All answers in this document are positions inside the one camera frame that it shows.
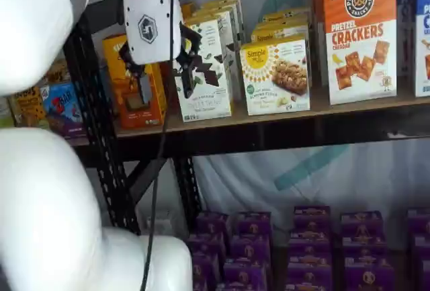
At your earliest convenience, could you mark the wooden shelf board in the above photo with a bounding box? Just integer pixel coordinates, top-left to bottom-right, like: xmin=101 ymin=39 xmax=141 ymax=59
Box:
xmin=113 ymin=84 xmax=430 ymax=139

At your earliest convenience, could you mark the black metal shelf rack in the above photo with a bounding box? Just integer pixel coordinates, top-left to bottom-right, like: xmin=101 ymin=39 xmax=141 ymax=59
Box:
xmin=62 ymin=0 xmax=430 ymax=235

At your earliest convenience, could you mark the orange patterned snack box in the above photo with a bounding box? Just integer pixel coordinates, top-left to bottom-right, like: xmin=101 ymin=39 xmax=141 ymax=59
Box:
xmin=42 ymin=58 xmax=72 ymax=86

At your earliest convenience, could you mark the white paper carton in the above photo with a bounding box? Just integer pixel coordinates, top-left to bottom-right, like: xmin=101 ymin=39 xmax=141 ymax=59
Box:
xmin=145 ymin=208 xmax=179 ymax=238

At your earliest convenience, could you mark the blue Zbar snack box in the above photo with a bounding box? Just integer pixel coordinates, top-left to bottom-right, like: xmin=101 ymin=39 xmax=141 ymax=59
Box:
xmin=39 ymin=81 xmax=89 ymax=140

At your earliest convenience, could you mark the brown orange snack box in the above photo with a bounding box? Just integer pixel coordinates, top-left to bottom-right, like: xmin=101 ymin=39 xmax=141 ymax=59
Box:
xmin=7 ymin=85 xmax=47 ymax=128

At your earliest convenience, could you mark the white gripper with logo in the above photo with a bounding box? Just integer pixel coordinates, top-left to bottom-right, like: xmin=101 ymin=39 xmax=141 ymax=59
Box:
xmin=118 ymin=0 xmax=203 ymax=107

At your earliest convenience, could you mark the blue pretzel crackers box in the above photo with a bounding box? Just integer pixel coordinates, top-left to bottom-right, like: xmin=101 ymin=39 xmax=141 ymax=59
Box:
xmin=414 ymin=0 xmax=430 ymax=98

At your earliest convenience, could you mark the orange pretzel crackers cheddar box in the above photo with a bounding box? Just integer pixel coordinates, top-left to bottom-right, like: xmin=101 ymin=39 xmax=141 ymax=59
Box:
xmin=310 ymin=0 xmax=397 ymax=87
xmin=322 ymin=0 xmax=398 ymax=106

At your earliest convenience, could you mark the purple snack box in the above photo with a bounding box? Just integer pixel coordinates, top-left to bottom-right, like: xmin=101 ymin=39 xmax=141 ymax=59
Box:
xmin=185 ymin=233 xmax=227 ymax=259
xmin=290 ymin=230 xmax=333 ymax=255
xmin=222 ymin=258 xmax=269 ymax=286
xmin=196 ymin=211 xmax=233 ymax=239
xmin=287 ymin=252 xmax=334 ymax=274
xmin=229 ymin=235 xmax=272 ymax=262
xmin=284 ymin=269 xmax=334 ymax=291
xmin=419 ymin=259 xmax=430 ymax=291
xmin=191 ymin=253 xmax=225 ymax=291
xmin=216 ymin=282 xmax=267 ymax=291
xmin=406 ymin=208 xmax=430 ymax=237
xmin=411 ymin=233 xmax=430 ymax=262
xmin=234 ymin=211 xmax=273 ymax=239
xmin=339 ymin=211 xmax=384 ymax=237
xmin=343 ymin=255 xmax=396 ymax=291
xmin=293 ymin=205 xmax=333 ymax=234
xmin=341 ymin=233 xmax=388 ymax=259

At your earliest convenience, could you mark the white banner with teal logo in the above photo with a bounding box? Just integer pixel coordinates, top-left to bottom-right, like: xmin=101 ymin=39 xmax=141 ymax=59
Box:
xmin=191 ymin=0 xmax=430 ymax=220

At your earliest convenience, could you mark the long black gripper cable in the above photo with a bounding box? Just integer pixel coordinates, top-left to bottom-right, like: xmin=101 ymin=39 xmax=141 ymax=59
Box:
xmin=138 ymin=0 xmax=179 ymax=291

